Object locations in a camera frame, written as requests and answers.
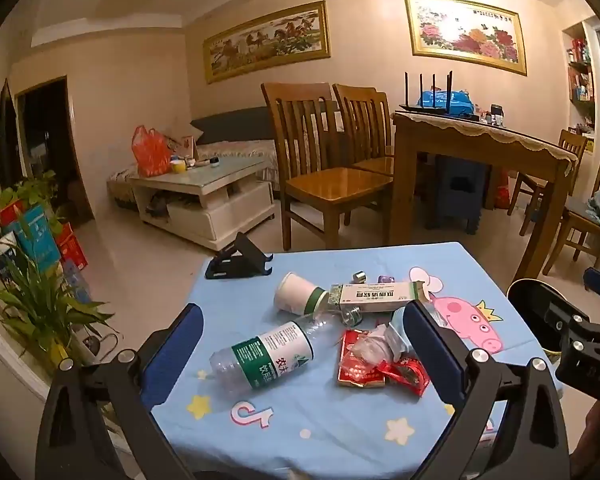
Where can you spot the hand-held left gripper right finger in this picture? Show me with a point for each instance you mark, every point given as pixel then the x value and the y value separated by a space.
pixel 427 345

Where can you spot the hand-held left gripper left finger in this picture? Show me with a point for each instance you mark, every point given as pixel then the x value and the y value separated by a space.
pixel 180 340

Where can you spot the red wrapper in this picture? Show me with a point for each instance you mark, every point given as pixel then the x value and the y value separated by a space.
pixel 410 375

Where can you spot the clear plastic wrap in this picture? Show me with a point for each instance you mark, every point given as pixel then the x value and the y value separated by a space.
pixel 372 347

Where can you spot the white green medicine box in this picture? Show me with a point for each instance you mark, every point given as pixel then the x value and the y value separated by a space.
pixel 375 296

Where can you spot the red packet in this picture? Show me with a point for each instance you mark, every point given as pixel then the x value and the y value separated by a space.
pixel 355 375

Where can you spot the clear plastic bottle green label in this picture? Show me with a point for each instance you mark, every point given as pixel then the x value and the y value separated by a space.
pixel 270 355

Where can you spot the small round bottle cap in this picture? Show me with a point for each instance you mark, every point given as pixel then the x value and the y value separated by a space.
pixel 359 278

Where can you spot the white paper cup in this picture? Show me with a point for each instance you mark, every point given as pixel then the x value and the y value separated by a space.
pixel 295 294

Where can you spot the wooden dining chair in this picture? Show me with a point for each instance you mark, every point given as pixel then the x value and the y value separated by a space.
pixel 362 110
pixel 580 222
pixel 572 147
pixel 330 182

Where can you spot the black phone stand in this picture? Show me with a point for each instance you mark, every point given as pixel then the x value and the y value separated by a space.
pixel 240 260

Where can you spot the wooden dining table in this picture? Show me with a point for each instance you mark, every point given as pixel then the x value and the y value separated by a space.
pixel 540 200

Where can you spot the blue gift bag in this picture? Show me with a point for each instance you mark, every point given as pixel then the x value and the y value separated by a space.
pixel 77 282

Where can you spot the white coffee table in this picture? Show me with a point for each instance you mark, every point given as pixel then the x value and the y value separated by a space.
pixel 215 215

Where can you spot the red bag under table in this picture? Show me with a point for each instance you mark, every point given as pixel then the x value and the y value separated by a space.
pixel 502 192

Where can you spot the red gift box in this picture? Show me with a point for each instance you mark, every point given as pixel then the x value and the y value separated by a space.
pixel 72 250

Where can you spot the blue cartoon printed tablecloth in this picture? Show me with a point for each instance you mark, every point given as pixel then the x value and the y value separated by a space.
pixel 305 430

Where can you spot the long leaf potted plant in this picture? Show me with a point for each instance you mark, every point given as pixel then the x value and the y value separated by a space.
pixel 35 305

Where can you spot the blue plastic stool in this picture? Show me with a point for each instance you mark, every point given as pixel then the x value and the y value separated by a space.
pixel 455 195

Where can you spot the blue gift box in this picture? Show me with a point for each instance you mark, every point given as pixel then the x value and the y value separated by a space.
pixel 40 240

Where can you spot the yellow cup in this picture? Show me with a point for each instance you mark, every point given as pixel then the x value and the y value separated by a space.
pixel 178 166

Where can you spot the orange plastic bag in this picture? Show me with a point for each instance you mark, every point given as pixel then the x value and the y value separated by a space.
pixel 150 152

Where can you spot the lace table cover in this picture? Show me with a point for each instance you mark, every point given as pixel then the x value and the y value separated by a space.
pixel 480 135

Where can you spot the red and white box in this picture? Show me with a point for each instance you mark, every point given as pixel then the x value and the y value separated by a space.
pixel 187 147

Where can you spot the small jars on table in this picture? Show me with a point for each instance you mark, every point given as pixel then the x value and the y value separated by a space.
pixel 494 115

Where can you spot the broad leaf potted plant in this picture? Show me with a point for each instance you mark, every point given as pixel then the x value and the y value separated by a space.
pixel 30 192

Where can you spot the small red box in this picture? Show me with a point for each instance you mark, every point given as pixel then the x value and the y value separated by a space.
pixel 10 212

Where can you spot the sofa with dark cushion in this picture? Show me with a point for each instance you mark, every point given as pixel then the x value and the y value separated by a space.
pixel 230 127

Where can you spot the black router with antennas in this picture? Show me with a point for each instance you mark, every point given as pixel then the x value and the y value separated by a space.
pixel 440 110

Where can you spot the blue plastic bag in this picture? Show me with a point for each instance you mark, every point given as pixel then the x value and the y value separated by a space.
pixel 450 100

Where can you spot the black television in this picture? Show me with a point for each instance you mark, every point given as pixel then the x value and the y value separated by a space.
pixel 7 135

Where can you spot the framed flower painting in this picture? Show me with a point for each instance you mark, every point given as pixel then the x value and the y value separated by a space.
pixel 467 35

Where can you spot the framed horse painting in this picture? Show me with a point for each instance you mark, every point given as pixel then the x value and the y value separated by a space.
pixel 267 40

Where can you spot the wall shelf with bottles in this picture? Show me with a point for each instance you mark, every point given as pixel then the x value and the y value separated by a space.
pixel 580 70

